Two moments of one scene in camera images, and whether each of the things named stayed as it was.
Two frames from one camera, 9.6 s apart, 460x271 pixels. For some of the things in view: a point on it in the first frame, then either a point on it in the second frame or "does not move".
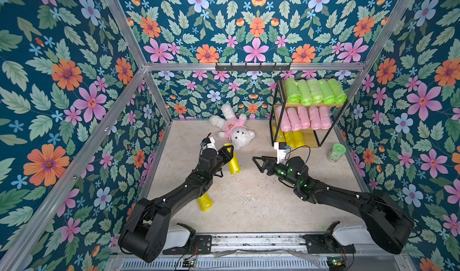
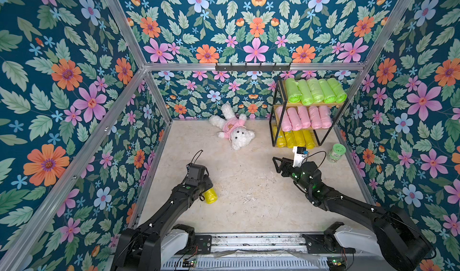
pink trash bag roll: [294, 119] does not move
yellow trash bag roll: [280, 136] does not move
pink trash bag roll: [325, 117] does not move
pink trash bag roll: [304, 117] does not move
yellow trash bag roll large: [205, 202] to [211, 196]
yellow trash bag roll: [233, 165] to [308, 138]
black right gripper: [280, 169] to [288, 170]
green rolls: [329, 97] does not move
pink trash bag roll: [315, 118] does not move
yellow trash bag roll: [289, 138] does not move
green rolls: [305, 94] does not move
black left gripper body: [217, 160] to [204, 185]
